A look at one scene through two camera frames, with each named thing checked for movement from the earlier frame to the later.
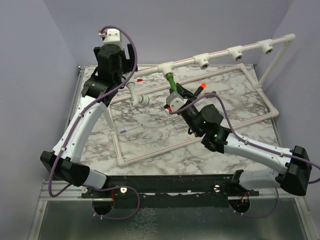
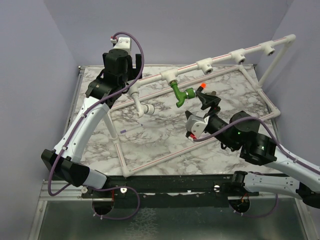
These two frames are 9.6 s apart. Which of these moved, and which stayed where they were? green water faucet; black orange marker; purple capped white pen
Moved: green water faucet
Stayed: purple capped white pen; black orange marker
